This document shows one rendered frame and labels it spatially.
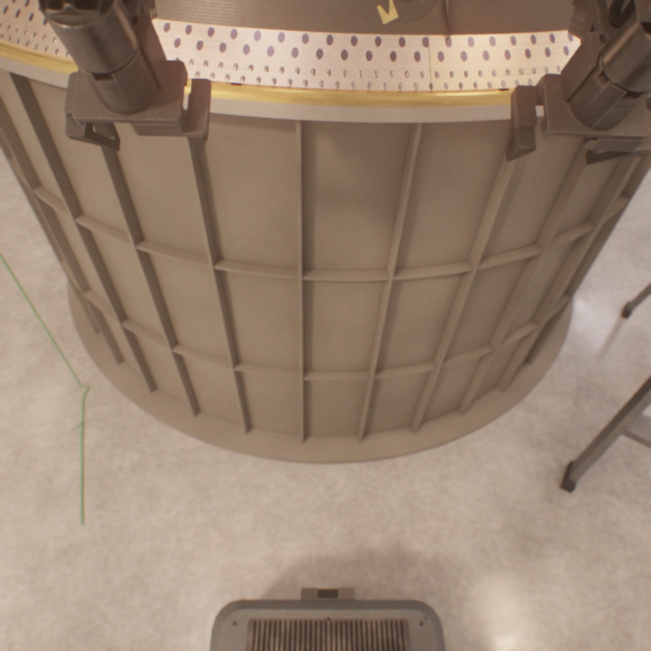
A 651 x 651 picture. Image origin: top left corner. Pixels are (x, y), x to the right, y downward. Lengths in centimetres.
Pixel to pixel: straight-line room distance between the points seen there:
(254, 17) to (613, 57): 54
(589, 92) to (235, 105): 50
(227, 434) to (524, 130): 136
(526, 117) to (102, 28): 39
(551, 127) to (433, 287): 66
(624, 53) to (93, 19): 41
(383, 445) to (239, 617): 71
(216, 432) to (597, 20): 148
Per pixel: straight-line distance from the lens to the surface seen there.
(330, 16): 84
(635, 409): 158
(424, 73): 83
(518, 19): 93
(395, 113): 80
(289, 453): 162
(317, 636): 123
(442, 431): 172
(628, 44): 49
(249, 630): 124
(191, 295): 121
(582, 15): 59
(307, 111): 79
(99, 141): 58
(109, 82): 48
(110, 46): 45
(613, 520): 183
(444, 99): 82
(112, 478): 172
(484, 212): 104
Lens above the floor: 148
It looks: 49 degrees down
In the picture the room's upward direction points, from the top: 3 degrees clockwise
